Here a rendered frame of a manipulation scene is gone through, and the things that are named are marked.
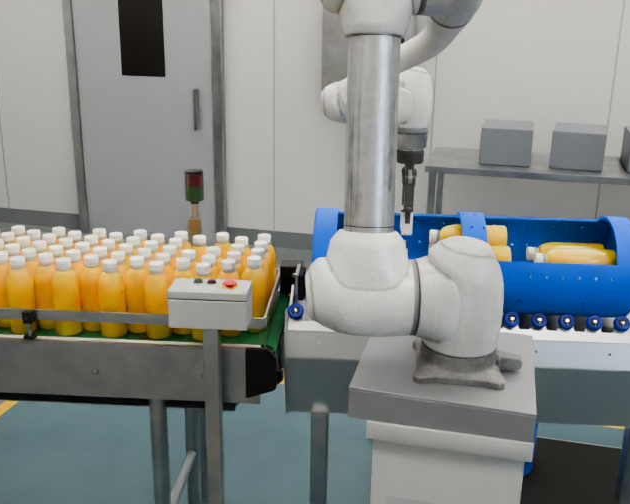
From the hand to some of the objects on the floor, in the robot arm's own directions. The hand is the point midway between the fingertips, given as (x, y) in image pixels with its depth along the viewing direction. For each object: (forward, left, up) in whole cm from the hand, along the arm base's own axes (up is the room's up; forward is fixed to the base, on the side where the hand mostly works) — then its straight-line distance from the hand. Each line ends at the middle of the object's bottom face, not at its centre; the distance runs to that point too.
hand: (406, 221), depth 211 cm
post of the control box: (-30, +47, -122) cm, 134 cm away
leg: (+12, -77, -121) cm, 144 cm away
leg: (-2, -77, -120) cm, 143 cm away
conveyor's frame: (-5, +114, -124) cm, 168 cm away
